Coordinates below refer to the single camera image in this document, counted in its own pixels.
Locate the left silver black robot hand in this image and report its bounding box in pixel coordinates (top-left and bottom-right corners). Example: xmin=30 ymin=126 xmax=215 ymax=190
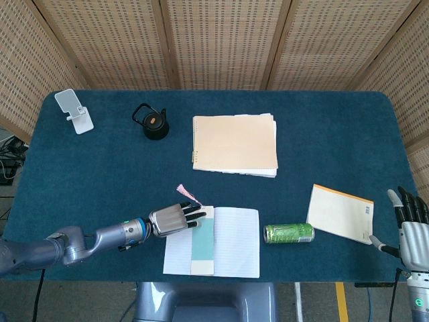
xmin=148 ymin=201 xmax=208 ymax=238

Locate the white phone stand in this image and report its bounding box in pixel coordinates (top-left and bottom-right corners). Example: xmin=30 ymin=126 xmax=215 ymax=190
xmin=54 ymin=88 xmax=95 ymax=136

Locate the green drink can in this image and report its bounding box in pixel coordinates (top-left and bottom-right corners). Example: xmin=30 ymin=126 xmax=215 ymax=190
xmin=263 ymin=222 xmax=316 ymax=245

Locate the blue table cloth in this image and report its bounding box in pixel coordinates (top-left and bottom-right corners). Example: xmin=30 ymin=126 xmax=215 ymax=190
xmin=1 ymin=89 xmax=418 ymax=283

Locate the woven wooden folding screen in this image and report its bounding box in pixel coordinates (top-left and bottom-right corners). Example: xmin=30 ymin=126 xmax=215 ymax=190
xmin=0 ymin=0 xmax=429 ymax=202

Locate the beige folder paper stack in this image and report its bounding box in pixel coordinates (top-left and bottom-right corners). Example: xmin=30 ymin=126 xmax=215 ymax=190
xmin=192 ymin=113 xmax=279 ymax=178

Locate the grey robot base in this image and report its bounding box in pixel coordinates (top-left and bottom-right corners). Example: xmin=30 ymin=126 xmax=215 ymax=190
xmin=133 ymin=281 xmax=280 ymax=322

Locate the teal cream bookmark with tassel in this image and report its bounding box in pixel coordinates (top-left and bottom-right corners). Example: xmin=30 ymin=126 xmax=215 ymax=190
xmin=176 ymin=183 xmax=215 ymax=276

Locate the grey floor cable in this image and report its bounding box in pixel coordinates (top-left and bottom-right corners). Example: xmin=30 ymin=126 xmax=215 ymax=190
xmin=366 ymin=287 xmax=376 ymax=322

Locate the open lined notebook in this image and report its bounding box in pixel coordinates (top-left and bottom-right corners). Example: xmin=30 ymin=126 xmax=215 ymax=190
xmin=162 ymin=205 xmax=261 ymax=279

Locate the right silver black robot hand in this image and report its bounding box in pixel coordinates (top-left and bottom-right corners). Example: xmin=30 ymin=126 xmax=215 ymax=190
xmin=368 ymin=186 xmax=429 ymax=272

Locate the black cast iron teapot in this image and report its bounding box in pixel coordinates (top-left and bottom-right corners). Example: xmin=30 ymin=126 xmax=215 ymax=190
xmin=131 ymin=103 xmax=170 ymax=141

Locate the black floor cable bundle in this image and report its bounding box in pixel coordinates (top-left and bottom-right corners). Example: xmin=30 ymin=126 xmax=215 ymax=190
xmin=0 ymin=136 xmax=29 ymax=185

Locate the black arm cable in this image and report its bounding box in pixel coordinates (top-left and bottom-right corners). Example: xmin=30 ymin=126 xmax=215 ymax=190
xmin=28 ymin=270 xmax=48 ymax=322
xmin=388 ymin=267 xmax=408 ymax=322

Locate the cream notepad with orange binding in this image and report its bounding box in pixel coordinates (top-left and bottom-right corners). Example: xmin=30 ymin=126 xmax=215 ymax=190
xmin=306 ymin=183 xmax=375 ymax=246

